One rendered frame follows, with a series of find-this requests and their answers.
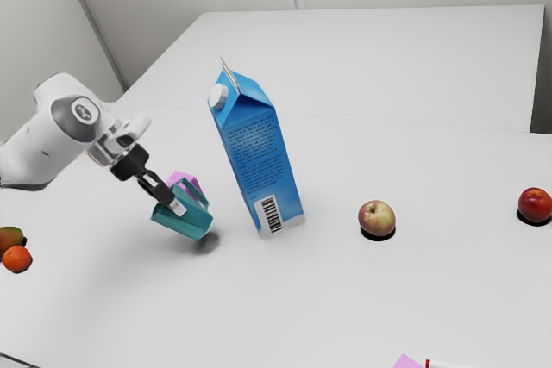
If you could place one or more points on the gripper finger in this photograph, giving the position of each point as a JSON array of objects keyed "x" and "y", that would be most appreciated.
[{"x": 156, "y": 188}]

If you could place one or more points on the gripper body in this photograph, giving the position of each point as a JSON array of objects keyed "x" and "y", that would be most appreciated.
[{"x": 130, "y": 164}]

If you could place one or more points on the teal faceted mug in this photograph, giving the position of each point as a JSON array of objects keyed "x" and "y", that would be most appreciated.
[{"x": 190, "y": 223}]

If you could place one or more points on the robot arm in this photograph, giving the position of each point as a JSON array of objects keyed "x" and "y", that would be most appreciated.
[{"x": 39, "y": 144}]

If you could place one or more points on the blue milk carton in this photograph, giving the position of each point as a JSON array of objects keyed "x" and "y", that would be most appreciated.
[{"x": 259, "y": 161}]

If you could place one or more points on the red-green mango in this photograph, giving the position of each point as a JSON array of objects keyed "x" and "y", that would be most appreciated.
[{"x": 8, "y": 236}]

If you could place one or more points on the orange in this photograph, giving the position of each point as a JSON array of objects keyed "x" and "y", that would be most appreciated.
[{"x": 16, "y": 259}]

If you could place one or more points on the yellow-red apple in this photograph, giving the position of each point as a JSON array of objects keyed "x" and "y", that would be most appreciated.
[{"x": 376, "y": 218}]

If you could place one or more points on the pink flat block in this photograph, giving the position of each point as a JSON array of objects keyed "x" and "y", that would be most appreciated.
[{"x": 406, "y": 362}]

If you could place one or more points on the white box with red stripe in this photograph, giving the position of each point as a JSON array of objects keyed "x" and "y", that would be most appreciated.
[{"x": 448, "y": 364}]

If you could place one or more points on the red apple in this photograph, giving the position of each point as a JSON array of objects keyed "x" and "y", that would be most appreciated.
[{"x": 535, "y": 204}]

